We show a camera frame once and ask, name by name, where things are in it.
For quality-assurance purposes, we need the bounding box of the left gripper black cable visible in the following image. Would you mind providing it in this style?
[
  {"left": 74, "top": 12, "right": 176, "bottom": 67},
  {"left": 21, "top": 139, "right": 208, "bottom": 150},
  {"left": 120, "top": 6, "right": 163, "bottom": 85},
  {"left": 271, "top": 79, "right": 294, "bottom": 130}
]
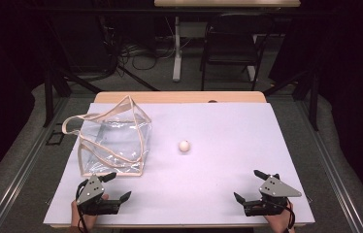
[{"left": 75, "top": 181, "right": 90, "bottom": 233}]

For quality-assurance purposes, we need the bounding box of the person's left hand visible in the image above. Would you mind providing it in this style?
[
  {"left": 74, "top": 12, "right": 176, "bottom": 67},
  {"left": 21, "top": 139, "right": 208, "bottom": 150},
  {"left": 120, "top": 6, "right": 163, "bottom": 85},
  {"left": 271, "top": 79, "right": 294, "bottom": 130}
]
[{"left": 71, "top": 193, "right": 110, "bottom": 229}]

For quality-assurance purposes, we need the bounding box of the bundle of floor cables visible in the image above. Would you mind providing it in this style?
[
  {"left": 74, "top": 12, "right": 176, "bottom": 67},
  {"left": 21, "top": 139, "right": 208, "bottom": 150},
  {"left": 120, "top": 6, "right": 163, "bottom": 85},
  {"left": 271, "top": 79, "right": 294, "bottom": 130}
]
[{"left": 117, "top": 35, "right": 178, "bottom": 71}]

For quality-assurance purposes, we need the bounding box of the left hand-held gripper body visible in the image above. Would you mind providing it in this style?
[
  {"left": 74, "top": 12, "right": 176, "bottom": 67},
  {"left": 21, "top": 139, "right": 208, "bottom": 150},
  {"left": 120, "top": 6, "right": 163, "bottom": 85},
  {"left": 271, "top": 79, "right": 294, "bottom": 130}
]
[{"left": 76, "top": 174, "right": 122, "bottom": 216}]

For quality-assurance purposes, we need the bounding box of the white desk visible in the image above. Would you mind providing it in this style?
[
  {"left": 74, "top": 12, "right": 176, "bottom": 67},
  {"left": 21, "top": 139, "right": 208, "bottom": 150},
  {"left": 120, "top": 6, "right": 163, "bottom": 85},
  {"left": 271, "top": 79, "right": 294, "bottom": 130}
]
[{"left": 153, "top": 0, "right": 301, "bottom": 83}]

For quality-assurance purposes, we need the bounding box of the white table mat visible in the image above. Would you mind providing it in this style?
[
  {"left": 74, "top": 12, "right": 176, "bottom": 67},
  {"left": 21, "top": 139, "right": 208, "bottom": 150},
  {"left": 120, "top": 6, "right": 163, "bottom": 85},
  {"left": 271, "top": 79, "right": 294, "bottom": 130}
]
[{"left": 43, "top": 102, "right": 315, "bottom": 226}]

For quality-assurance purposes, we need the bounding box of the black metal stand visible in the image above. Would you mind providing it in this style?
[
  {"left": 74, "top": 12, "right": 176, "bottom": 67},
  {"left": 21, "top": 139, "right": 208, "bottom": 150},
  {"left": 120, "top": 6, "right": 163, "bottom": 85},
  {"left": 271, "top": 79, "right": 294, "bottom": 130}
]
[
  {"left": 262, "top": 69, "right": 320, "bottom": 132},
  {"left": 42, "top": 18, "right": 105, "bottom": 128}
]

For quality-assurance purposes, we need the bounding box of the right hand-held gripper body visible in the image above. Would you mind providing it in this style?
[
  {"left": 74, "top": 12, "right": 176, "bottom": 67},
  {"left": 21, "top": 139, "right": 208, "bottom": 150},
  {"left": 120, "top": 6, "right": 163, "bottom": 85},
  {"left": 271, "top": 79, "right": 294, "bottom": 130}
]
[{"left": 243, "top": 175, "right": 303, "bottom": 217}]

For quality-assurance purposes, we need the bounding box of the person's right hand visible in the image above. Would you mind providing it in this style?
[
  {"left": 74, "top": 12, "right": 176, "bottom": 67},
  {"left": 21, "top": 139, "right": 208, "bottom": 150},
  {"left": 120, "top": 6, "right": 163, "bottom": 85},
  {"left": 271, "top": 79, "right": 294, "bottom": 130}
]
[{"left": 265, "top": 202, "right": 296, "bottom": 233}]

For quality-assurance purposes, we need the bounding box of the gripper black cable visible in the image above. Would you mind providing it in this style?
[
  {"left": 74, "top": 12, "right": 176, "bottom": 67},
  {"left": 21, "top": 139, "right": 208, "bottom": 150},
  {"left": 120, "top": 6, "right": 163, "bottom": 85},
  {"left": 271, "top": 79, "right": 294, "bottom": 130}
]
[
  {"left": 284, "top": 197, "right": 296, "bottom": 233},
  {"left": 75, "top": 181, "right": 90, "bottom": 233}
]

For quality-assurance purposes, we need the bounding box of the clear bag with beige trim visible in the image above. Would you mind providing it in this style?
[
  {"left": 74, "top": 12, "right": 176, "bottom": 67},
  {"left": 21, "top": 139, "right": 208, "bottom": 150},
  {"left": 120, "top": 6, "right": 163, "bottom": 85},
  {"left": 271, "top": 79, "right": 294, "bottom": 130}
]
[{"left": 61, "top": 94, "right": 153, "bottom": 178}]

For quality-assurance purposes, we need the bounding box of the black chair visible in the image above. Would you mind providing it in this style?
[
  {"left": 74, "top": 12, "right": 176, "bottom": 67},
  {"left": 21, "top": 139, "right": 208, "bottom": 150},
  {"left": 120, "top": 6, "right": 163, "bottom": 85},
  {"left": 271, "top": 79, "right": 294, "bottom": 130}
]
[{"left": 199, "top": 13, "right": 276, "bottom": 91}]

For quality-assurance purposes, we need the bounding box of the black floor bracket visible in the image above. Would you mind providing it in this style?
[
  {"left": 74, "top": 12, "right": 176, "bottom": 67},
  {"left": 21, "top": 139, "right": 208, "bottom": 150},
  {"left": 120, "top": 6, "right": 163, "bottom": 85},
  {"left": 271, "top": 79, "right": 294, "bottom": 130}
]
[{"left": 46, "top": 129, "right": 65, "bottom": 147}]

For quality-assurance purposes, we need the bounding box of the aluminium floor rail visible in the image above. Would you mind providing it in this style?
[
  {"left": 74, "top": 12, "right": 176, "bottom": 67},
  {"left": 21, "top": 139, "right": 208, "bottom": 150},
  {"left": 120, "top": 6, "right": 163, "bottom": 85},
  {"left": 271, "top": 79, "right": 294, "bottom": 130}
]
[
  {"left": 0, "top": 96, "right": 71, "bottom": 233},
  {"left": 294, "top": 99, "right": 363, "bottom": 233}
]

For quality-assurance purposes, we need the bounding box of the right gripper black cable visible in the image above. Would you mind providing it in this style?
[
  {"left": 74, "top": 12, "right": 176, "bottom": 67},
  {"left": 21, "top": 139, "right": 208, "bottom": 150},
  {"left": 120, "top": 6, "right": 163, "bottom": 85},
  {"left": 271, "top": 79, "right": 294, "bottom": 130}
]
[{"left": 284, "top": 197, "right": 296, "bottom": 233}]

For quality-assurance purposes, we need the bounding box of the wooden table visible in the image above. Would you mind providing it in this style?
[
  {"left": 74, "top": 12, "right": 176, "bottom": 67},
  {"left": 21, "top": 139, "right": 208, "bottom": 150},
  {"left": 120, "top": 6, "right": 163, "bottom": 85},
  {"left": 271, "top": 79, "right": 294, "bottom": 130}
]
[{"left": 93, "top": 90, "right": 267, "bottom": 105}]

